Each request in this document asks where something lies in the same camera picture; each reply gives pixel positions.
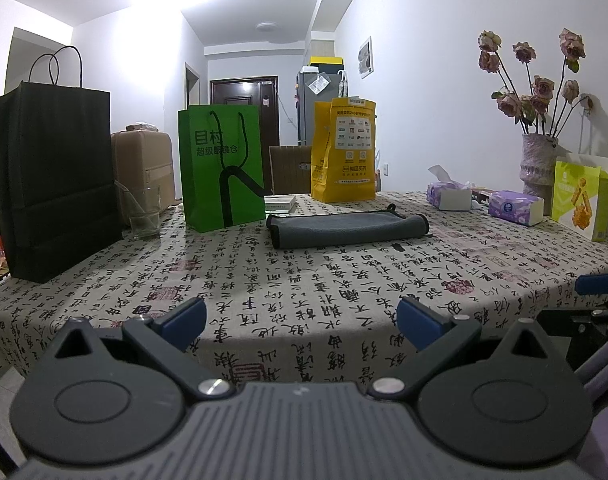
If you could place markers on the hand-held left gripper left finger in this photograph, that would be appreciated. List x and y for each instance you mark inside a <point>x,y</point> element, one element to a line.
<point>186,317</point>

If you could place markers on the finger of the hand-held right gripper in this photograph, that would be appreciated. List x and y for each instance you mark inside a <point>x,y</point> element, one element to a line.
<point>591,282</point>

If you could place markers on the clear drinking glass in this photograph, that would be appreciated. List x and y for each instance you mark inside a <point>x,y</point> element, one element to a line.
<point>144,220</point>

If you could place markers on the dark brown door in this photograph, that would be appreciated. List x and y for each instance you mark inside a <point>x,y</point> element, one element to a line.
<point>234,92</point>

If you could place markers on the grey towel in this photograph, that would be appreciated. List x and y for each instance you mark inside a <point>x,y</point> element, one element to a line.
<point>344,227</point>

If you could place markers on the open purple tissue box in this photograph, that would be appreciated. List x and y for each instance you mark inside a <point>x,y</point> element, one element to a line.
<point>449,197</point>

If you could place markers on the white flat box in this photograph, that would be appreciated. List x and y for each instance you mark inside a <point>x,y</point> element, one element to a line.
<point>281,203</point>

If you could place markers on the brown cardboard box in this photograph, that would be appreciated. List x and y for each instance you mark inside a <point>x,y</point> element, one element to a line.
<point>289,170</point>

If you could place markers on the paper note on refrigerator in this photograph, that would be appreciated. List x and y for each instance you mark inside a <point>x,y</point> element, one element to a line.
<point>318,84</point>

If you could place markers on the green paper bag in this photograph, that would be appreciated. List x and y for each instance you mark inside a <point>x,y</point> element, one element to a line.
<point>204,185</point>

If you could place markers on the purple tissue pack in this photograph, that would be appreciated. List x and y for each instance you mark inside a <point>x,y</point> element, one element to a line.
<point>509,207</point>

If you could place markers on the bunch of dried roses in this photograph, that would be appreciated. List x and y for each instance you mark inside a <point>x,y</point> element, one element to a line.
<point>571,42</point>

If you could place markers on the mottled ceramic vase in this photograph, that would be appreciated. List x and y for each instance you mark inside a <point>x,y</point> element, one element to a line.
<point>536,165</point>

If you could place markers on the yellow-green snack bag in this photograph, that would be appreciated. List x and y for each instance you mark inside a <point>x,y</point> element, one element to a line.
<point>579,200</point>

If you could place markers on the round ceiling lamp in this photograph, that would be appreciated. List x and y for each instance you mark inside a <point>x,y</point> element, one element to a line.
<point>266,26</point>

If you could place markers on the yellow box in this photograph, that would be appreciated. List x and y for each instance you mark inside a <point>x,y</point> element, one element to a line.
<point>326,62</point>

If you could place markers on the beige suitcase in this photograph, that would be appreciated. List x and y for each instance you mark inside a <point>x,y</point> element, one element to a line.
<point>144,160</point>

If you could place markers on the black paper bag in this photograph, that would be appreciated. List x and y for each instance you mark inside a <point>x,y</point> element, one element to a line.
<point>54,175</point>

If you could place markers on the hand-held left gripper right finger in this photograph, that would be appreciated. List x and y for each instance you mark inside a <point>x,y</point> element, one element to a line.
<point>420,324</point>

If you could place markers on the yellow paper bag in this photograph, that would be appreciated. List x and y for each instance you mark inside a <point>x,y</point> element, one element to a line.
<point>324,175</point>

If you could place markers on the grey refrigerator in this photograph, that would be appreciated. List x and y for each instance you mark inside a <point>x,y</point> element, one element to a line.
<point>306,120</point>

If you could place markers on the wall picture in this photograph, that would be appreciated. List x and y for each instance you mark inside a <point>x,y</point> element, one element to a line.
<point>365,57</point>

